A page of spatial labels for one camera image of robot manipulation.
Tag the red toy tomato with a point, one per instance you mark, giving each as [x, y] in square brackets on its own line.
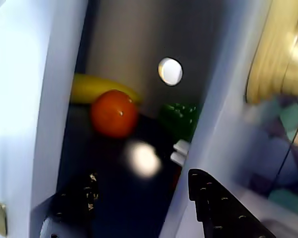
[114, 114]

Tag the white door catch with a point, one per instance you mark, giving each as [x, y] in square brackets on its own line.
[180, 152]

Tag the tan wooden faucet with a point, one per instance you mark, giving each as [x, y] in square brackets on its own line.
[270, 62]

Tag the green toy pepper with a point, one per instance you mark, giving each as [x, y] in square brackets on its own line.
[178, 119]

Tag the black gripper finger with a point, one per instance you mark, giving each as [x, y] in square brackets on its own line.
[77, 213]
[226, 215]

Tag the yellow toy banana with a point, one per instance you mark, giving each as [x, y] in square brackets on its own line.
[89, 86]

